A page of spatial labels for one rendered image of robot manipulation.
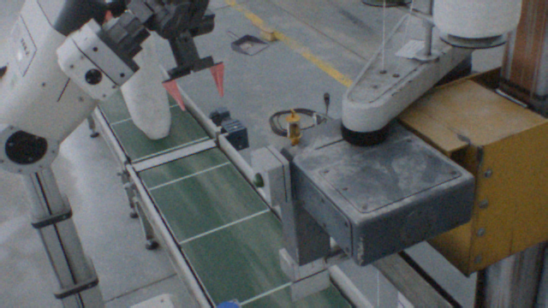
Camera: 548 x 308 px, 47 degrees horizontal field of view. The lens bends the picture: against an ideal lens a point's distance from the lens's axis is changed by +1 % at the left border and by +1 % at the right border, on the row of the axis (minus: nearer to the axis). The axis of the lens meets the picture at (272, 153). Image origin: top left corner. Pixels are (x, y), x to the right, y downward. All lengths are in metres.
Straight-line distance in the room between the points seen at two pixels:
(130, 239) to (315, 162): 2.16
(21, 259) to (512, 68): 2.55
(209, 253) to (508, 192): 1.40
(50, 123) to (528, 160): 1.06
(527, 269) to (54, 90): 1.17
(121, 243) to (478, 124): 2.26
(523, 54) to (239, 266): 1.39
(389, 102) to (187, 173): 1.83
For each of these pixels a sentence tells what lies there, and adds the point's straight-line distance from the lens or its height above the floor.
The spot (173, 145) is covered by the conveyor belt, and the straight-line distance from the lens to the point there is 3.12.
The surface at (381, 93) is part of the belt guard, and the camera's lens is 1.18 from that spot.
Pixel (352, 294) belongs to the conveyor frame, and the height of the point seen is 0.40.
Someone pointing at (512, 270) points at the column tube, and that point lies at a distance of 1.60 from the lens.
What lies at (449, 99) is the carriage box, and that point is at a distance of 1.34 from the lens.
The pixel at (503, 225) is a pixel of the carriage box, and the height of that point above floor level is 1.12.
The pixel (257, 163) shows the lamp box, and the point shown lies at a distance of 1.18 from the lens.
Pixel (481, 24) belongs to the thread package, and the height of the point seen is 1.56.
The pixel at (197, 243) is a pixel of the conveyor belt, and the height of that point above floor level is 0.38.
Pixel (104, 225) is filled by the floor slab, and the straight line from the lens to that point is 3.36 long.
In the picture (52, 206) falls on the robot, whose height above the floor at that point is 0.97.
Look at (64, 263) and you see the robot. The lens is 1.93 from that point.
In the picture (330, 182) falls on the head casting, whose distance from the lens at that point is 1.08.
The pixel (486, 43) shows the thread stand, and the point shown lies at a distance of 1.15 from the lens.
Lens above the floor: 1.97
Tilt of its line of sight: 33 degrees down
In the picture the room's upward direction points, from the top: 6 degrees counter-clockwise
